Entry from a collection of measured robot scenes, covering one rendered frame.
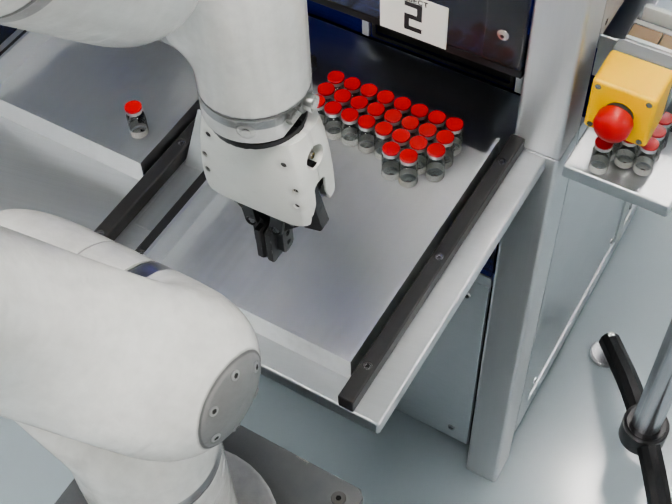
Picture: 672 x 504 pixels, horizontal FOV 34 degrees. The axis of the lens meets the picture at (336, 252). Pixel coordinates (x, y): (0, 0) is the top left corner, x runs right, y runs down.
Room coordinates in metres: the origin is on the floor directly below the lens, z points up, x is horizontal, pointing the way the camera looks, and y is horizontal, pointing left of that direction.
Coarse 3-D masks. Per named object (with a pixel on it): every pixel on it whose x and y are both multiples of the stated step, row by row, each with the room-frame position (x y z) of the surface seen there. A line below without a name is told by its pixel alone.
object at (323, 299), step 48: (336, 144) 0.87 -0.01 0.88; (336, 192) 0.80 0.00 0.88; (384, 192) 0.80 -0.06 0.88; (432, 192) 0.79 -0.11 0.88; (192, 240) 0.74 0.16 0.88; (240, 240) 0.74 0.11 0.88; (336, 240) 0.73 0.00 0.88; (384, 240) 0.73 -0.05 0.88; (432, 240) 0.70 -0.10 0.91; (240, 288) 0.67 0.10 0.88; (288, 288) 0.67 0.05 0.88; (336, 288) 0.67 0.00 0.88; (384, 288) 0.66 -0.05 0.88; (288, 336) 0.59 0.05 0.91; (336, 336) 0.61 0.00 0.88
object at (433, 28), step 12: (384, 0) 0.95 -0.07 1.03; (396, 0) 0.94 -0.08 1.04; (408, 0) 0.94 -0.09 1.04; (420, 0) 0.93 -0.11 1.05; (384, 12) 0.95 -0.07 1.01; (396, 12) 0.94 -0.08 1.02; (408, 12) 0.94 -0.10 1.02; (432, 12) 0.92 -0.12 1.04; (444, 12) 0.91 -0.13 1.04; (384, 24) 0.95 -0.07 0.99; (396, 24) 0.94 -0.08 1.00; (420, 24) 0.93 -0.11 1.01; (432, 24) 0.92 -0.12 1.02; (444, 24) 0.91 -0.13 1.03; (420, 36) 0.93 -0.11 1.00; (432, 36) 0.92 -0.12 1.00; (444, 36) 0.91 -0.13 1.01; (444, 48) 0.91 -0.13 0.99
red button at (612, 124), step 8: (600, 112) 0.78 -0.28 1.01; (608, 112) 0.78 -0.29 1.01; (616, 112) 0.78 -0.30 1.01; (624, 112) 0.78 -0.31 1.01; (600, 120) 0.78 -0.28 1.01; (608, 120) 0.77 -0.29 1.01; (616, 120) 0.77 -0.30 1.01; (624, 120) 0.77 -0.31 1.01; (632, 120) 0.77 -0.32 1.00; (600, 128) 0.77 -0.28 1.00; (608, 128) 0.77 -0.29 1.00; (616, 128) 0.76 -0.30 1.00; (624, 128) 0.76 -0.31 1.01; (632, 128) 0.77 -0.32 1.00; (600, 136) 0.77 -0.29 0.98; (608, 136) 0.77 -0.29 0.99; (616, 136) 0.76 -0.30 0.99; (624, 136) 0.76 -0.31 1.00
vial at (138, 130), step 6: (126, 114) 0.91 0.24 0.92; (132, 114) 0.90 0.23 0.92; (138, 114) 0.90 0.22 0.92; (144, 114) 0.91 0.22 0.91; (132, 120) 0.90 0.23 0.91; (138, 120) 0.90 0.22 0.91; (144, 120) 0.91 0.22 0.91; (132, 126) 0.90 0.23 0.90; (138, 126) 0.90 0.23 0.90; (144, 126) 0.90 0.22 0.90; (132, 132) 0.90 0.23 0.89; (138, 132) 0.90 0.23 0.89; (144, 132) 0.90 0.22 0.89; (138, 138) 0.90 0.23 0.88
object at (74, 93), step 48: (48, 48) 1.07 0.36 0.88; (96, 48) 1.06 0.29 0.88; (144, 48) 1.06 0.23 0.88; (0, 96) 0.95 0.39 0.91; (48, 96) 0.98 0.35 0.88; (96, 96) 0.97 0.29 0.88; (144, 96) 0.97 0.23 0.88; (192, 96) 0.97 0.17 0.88; (96, 144) 0.87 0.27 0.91; (144, 144) 0.89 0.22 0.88
